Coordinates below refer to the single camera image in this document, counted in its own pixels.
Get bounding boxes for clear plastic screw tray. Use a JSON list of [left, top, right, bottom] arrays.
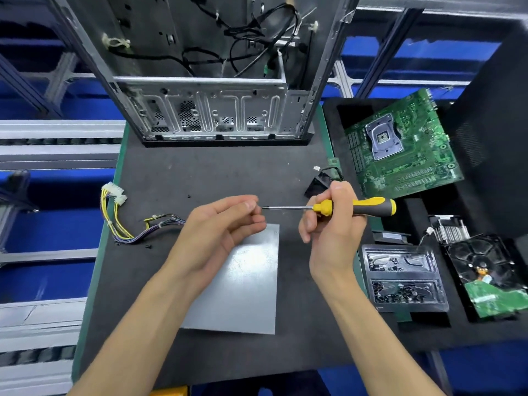
[[360, 245, 452, 314]]

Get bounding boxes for aluminium conveyor frame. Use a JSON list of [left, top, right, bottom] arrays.
[[0, 0, 528, 396]]

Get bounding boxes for black cooling fan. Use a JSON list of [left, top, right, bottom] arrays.
[[304, 158, 343, 201]]

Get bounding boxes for black hard disk drive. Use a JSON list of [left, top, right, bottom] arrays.
[[441, 233, 528, 320]]

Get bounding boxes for silver heatsink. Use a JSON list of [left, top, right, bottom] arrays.
[[427, 214, 472, 244]]

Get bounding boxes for black foam work mat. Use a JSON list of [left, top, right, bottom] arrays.
[[73, 123, 393, 391]]

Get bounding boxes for person's right forearm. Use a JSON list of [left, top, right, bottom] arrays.
[[313, 263, 447, 396]]

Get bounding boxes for black foam parts tray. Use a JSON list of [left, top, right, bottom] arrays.
[[322, 29, 528, 351]]

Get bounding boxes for grey power supply cover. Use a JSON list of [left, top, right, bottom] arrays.
[[180, 223, 282, 336]]

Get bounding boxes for person's right hand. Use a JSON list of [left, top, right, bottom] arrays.
[[298, 180, 368, 281]]

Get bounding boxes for person's left hand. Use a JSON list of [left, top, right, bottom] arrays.
[[161, 194, 268, 294]]

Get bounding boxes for silver computer tower chassis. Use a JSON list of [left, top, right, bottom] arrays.
[[41, 0, 361, 147]]

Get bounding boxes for small black screws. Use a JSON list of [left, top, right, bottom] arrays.
[[128, 192, 195, 251]]

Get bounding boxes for green motherboard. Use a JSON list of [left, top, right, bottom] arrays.
[[343, 88, 465, 199]]

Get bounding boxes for yellow handled screwdriver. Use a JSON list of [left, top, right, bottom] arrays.
[[260, 196, 398, 219]]

